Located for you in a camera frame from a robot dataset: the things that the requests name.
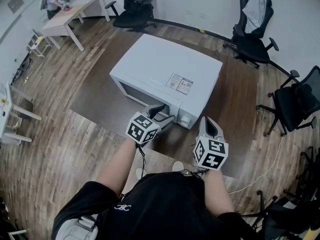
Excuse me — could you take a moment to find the light wooden table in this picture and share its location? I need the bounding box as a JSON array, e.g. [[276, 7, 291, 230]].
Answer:
[[41, 0, 111, 52]]

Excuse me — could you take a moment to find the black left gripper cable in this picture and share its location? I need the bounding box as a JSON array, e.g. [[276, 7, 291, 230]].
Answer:
[[134, 143, 148, 176]]

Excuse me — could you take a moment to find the person's left forearm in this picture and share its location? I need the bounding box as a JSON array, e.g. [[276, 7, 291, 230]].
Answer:
[[96, 137, 141, 197]]

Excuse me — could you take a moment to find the person's white shoe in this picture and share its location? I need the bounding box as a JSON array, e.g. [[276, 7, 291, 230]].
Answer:
[[172, 160, 185, 173], [135, 168, 148, 181]]

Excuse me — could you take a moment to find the long white floor cable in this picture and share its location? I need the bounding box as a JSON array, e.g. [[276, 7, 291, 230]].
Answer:
[[228, 136, 285, 195]]

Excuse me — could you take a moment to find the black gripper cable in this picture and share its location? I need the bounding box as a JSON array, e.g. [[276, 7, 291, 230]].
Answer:
[[134, 143, 148, 176], [181, 167, 208, 178]]

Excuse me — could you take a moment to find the white garment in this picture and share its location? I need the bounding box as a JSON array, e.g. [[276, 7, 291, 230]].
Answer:
[[243, 0, 268, 34]]

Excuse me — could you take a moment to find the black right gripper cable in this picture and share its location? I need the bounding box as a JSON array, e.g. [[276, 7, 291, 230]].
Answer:
[[181, 167, 208, 178]]

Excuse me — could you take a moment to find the dark brown table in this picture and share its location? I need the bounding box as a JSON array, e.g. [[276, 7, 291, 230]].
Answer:
[[69, 30, 258, 180]]

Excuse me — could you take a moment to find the person's right white shoe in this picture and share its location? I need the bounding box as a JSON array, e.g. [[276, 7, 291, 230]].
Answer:
[[172, 160, 185, 173]]

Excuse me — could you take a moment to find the person's left white shoe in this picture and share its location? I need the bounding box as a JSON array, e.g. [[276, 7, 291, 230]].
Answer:
[[135, 168, 148, 181]]

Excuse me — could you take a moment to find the grey wall panel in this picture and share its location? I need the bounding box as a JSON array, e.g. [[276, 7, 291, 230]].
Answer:
[[7, 0, 25, 14]]

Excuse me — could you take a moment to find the person's black shirt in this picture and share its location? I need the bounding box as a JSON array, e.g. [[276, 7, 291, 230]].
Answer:
[[51, 171, 261, 240]]

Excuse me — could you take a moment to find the black office chair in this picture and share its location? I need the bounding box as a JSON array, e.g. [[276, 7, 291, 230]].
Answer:
[[222, 0, 280, 70], [241, 188, 320, 240], [283, 146, 320, 202], [256, 65, 320, 137], [104, 0, 158, 32]]

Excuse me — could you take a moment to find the person's right forearm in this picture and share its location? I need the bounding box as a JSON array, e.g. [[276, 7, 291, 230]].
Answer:
[[203, 168, 236, 216]]

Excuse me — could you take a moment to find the white table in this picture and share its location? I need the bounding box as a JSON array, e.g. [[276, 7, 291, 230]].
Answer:
[[0, 81, 43, 145]]

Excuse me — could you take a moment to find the small white stool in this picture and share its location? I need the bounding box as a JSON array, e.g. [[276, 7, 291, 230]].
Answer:
[[26, 28, 52, 59]]

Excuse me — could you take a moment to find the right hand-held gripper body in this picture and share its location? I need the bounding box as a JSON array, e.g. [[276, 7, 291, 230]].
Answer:
[[193, 136, 230, 172]]

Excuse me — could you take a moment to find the white microwave door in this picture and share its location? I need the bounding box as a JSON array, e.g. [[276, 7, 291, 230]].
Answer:
[[114, 78, 183, 125]]

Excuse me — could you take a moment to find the white microwave body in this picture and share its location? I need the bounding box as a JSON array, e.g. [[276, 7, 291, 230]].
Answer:
[[109, 33, 224, 130]]

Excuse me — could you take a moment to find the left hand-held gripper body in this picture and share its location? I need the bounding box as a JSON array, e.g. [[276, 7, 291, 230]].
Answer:
[[125, 111, 161, 145]]

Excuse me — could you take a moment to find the grey waist bag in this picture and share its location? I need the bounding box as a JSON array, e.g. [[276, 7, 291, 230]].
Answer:
[[54, 214, 99, 240]]

